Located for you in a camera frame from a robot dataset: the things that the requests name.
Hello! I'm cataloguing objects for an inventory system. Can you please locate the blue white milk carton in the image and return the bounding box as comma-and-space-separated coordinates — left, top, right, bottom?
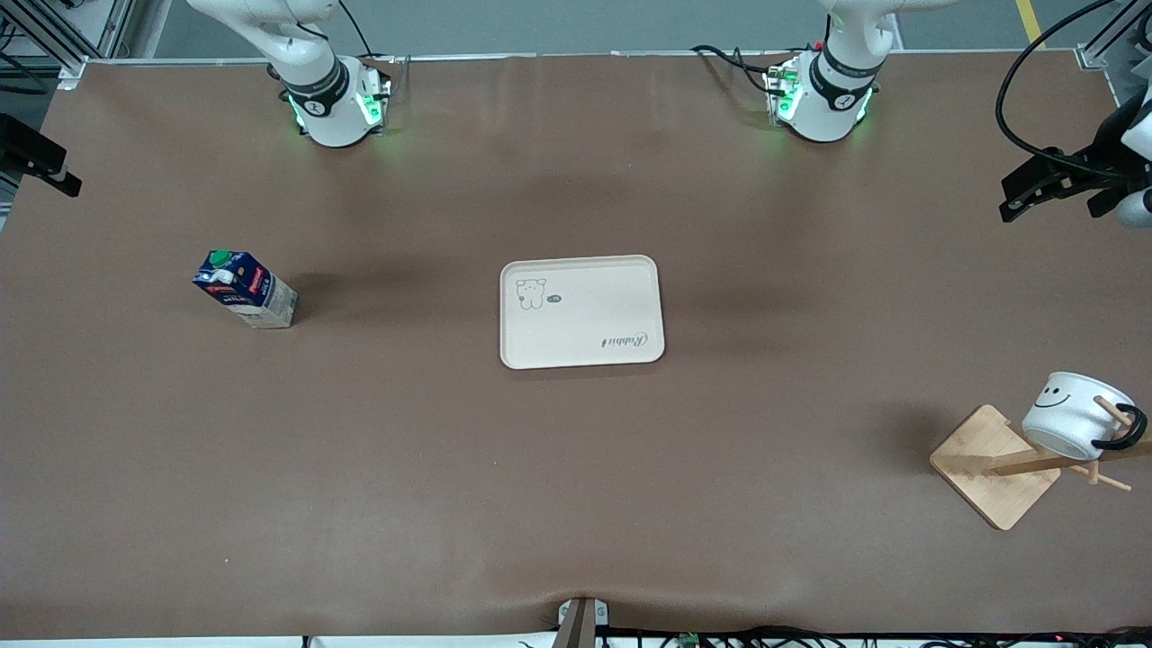
192, 249, 300, 329

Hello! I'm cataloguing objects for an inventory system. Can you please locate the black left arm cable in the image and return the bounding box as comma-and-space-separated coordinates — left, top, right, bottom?
994, 0, 1126, 176

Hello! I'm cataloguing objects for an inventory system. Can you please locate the aluminium frame with black struts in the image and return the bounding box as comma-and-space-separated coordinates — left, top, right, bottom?
0, 0, 136, 91

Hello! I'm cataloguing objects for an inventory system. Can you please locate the thin black base cable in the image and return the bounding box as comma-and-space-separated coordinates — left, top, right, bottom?
337, 0, 375, 60

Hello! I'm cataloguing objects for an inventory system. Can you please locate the brown camera mount post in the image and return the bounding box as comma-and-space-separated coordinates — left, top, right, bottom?
552, 597, 610, 648

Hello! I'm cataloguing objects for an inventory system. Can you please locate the white smiley cup black handle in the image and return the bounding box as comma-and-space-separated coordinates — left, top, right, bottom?
1021, 371, 1149, 462

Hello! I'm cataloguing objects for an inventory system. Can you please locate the aluminium frame corner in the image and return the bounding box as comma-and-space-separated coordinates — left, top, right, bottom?
1075, 0, 1152, 109

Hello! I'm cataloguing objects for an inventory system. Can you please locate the cream tray with rabbit print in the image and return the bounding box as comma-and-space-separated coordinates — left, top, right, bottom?
499, 255, 666, 371

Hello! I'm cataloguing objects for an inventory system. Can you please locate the wooden cup rack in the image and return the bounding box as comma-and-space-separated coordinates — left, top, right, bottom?
929, 396, 1152, 532

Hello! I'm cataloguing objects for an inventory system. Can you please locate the black left base cable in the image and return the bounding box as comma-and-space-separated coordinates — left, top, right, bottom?
733, 49, 777, 98
691, 45, 775, 73

